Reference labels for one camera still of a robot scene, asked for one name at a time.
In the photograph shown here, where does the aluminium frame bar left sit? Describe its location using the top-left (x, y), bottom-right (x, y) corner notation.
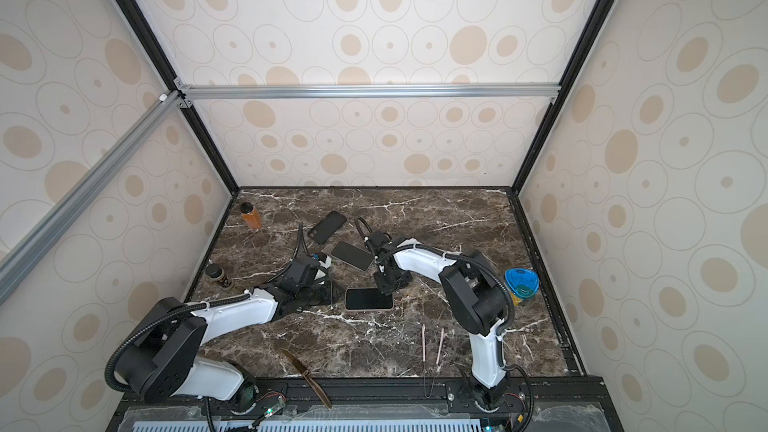
top-left (1, 90), bottom-right (181, 302)

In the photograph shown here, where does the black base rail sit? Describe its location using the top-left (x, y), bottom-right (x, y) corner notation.
top-left (107, 377), bottom-right (622, 431)

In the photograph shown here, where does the right pink chopstick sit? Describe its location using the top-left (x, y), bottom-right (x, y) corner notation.
top-left (435, 328), bottom-right (446, 369)

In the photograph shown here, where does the dark jar with lid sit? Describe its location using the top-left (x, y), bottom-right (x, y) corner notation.
top-left (204, 263), bottom-right (232, 289)

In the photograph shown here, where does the black phone case far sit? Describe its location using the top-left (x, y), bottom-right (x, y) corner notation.
top-left (307, 211), bottom-right (347, 245)

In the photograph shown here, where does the silver-edged phone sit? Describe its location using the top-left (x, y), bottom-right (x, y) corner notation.
top-left (331, 241), bottom-right (373, 272)

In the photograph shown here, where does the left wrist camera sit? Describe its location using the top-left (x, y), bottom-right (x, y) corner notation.
top-left (312, 252), bottom-right (332, 280)

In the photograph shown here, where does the blue round lid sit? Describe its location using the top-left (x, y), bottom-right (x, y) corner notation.
top-left (504, 268), bottom-right (540, 303)

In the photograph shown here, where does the aluminium frame bar back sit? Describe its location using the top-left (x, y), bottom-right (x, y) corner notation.
top-left (181, 83), bottom-right (560, 100)

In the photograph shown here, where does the aluminium frame bar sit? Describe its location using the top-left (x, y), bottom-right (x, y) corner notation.
top-left (1, 90), bottom-right (181, 302)
top-left (181, 83), bottom-right (560, 100)

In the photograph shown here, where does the orange bottle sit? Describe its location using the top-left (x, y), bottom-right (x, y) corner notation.
top-left (240, 202), bottom-right (262, 230)

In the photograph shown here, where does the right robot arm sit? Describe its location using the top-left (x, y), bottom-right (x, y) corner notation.
top-left (354, 217), bottom-right (535, 431)

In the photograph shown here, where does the wooden-handled knife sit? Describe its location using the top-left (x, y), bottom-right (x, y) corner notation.
top-left (280, 348), bottom-right (333, 410)

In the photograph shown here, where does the purple-edged phone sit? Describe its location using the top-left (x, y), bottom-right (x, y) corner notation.
top-left (346, 288), bottom-right (394, 310)

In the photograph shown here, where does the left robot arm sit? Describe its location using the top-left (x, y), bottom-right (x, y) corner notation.
top-left (104, 233), bottom-right (338, 412)

